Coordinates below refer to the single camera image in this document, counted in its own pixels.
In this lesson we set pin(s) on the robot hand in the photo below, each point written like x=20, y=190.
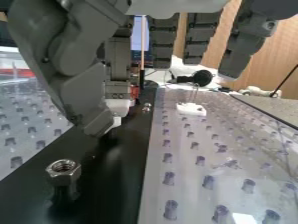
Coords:
x=66, y=56

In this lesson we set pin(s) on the small steel nut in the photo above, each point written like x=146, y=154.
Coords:
x=146, y=106

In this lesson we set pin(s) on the large steel nut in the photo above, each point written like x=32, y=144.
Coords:
x=62, y=171

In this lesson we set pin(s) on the thin stick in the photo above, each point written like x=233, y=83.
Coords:
x=142, y=50

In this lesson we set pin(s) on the black round device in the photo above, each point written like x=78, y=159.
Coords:
x=202, y=77

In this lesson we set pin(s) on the small white flat bracket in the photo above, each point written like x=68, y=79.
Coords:
x=189, y=109

